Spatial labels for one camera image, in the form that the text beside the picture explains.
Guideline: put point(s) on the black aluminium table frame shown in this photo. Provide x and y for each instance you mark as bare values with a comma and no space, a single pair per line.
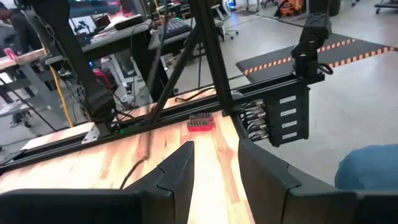
211,46

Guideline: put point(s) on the wooden workbench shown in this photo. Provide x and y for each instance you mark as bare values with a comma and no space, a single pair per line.
18,59

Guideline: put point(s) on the red tool box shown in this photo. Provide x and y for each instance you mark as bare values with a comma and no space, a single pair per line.
104,77

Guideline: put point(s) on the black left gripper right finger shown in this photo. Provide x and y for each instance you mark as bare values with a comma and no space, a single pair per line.
311,208

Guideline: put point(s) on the red screwdriver bit set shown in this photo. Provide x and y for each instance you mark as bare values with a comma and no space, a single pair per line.
200,123

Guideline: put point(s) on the orange tool bag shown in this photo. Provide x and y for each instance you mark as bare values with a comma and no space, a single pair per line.
289,7

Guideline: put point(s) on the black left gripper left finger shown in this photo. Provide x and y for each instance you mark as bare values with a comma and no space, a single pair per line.
93,207

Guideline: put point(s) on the person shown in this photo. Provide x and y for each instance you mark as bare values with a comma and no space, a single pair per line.
370,168
18,31

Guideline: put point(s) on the black orange-striped floor mat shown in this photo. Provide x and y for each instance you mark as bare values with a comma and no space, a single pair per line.
342,53

